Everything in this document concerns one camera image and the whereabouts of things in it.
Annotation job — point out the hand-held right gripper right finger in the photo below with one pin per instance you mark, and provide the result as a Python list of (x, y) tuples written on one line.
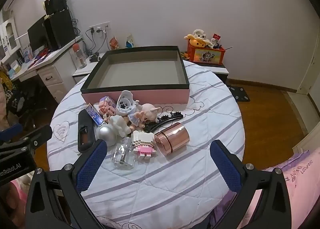
[(225, 169)]

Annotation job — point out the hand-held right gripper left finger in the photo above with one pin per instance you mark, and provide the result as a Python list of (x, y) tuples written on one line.
[(92, 166)]

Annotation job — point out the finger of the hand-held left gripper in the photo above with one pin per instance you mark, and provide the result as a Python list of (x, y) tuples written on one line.
[(40, 135), (11, 131)]

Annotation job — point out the clear glass bottle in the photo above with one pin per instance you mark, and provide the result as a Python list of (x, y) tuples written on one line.
[(123, 155)]

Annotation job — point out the black oblong case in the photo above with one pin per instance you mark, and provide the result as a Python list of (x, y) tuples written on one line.
[(85, 125)]

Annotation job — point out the white robot figurine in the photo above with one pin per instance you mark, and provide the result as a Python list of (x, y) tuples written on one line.
[(120, 125)]

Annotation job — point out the blue and gold box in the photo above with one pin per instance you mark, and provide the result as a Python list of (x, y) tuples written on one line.
[(94, 115)]

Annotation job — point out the white and pink block figure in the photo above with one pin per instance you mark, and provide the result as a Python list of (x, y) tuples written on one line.
[(143, 143)]

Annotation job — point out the rose gold cylinder tin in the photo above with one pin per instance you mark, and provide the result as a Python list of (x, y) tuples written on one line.
[(175, 137)]

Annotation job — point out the pink box with black rim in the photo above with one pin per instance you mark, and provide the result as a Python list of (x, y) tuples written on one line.
[(140, 68)]

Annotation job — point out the black office chair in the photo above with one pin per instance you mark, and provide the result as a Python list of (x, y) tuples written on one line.
[(25, 103)]

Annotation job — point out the silver ball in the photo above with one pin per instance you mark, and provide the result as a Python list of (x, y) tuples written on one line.
[(106, 135)]

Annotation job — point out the yellow patterned cloth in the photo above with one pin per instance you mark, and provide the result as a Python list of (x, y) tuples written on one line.
[(5, 81)]

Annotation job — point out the white desk with drawers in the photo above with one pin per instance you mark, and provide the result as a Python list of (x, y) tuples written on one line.
[(53, 78)]

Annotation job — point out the pink block figure purple hair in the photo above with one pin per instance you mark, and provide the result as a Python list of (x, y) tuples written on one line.
[(106, 106)]

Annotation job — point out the small doll in blue dress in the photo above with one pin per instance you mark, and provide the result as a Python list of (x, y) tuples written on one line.
[(136, 118)]

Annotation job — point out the white cone-shaped device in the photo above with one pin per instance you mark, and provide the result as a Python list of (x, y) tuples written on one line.
[(126, 103)]

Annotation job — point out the small blue carton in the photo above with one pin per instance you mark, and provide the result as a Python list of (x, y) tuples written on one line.
[(27, 55)]

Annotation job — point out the white nightstand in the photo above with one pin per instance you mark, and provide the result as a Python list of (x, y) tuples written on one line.
[(85, 71)]

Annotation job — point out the black hair clip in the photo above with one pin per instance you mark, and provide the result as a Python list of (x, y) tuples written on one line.
[(165, 118)]

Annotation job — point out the red papers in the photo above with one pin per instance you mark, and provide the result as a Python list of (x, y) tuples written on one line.
[(41, 55)]

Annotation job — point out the bottle with orange cap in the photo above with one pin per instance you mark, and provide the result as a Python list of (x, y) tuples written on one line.
[(79, 55)]

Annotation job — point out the small black device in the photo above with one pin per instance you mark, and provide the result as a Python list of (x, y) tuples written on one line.
[(95, 58)]

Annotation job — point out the low black and white table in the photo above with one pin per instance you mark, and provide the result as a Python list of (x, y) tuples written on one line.
[(220, 71)]

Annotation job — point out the black computer monitor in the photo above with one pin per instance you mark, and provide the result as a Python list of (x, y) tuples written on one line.
[(36, 33)]

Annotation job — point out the black computer tower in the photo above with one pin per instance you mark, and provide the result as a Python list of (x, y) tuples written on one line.
[(60, 28)]

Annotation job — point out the orange toy box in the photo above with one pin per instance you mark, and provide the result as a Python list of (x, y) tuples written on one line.
[(206, 56)]

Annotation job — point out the orange snack bag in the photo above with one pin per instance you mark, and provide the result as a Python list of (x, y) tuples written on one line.
[(114, 43)]

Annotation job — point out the white door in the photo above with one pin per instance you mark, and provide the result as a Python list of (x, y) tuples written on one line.
[(311, 73)]

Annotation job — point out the yellow plush toy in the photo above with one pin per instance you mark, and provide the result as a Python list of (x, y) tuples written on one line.
[(197, 42)]

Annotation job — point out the blue and white bag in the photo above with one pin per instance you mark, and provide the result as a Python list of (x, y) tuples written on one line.
[(130, 41)]

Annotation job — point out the black box on tower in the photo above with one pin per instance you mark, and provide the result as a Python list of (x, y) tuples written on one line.
[(56, 2)]

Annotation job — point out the white skull plush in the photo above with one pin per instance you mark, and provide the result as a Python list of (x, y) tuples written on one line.
[(200, 35)]

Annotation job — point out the white wall cabinet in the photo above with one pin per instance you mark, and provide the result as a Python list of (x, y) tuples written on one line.
[(7, 36)]

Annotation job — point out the white wall outlet strip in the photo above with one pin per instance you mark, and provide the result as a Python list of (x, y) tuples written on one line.
[(100, 26)]

